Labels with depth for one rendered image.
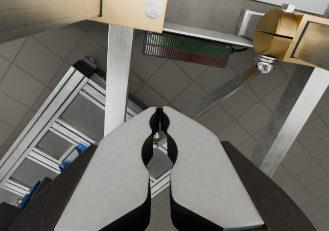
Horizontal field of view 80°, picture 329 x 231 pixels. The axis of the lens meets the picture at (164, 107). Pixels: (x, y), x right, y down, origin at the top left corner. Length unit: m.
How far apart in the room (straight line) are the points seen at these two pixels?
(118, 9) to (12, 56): 1.13
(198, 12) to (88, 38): 0.83
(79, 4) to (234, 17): 0.29
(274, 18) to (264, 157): 0.20
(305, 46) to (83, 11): 0.22
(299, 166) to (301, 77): 1.63
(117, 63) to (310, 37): 0.22
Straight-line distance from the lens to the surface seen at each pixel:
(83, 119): 1.09
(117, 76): 0.28
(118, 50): 0.27
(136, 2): 0.25
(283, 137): 0.34
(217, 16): 0.40
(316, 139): 1.79
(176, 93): 1.20
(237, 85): 0.22
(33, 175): 1.48
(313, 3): 0.57
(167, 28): 0.29
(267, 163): 0.36
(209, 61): 0.41
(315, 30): 0.25
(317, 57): 0.24
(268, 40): 0.26
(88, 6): 0.21
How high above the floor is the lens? 1.08
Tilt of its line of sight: 61 degrees down
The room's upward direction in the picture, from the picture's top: 175 degrees clockwise
